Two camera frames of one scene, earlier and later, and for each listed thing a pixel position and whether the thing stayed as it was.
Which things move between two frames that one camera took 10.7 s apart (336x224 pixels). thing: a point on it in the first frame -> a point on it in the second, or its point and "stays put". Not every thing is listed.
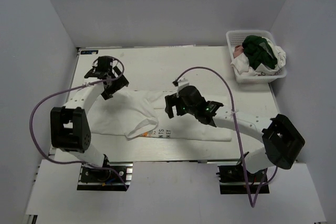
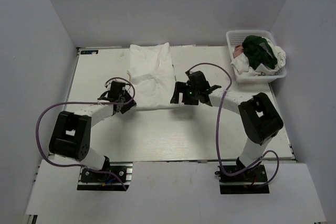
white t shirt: [135, 114] -> [151, 73]
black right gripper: [173, 100] -> [180, 87]
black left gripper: [121, 82] -> [128, 107]
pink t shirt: [238, 50] stays put
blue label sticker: [88, 52] stays put
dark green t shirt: [258, 51] stays put
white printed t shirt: [241, 66] stays put
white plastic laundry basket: [234, 38] stays put
